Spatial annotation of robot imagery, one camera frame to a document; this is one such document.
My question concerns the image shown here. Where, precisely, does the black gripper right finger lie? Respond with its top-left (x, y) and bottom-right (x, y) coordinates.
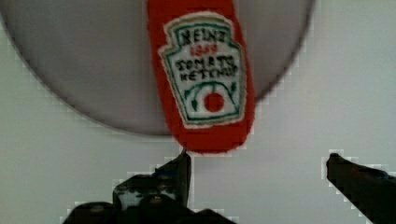
top-left (326, 153), bottom-right (396, 224)

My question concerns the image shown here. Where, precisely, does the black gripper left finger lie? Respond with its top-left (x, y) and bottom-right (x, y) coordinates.
top-left (112, 149), bottom-right (191, 211)

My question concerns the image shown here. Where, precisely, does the red plush ketchup bottle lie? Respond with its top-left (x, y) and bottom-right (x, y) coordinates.
top-left (147, 0), bottom-right (255, 153)

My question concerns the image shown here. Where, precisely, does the grey oval plate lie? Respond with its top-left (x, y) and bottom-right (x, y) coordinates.
top-left (1, 0), bottom-right (317, 135)

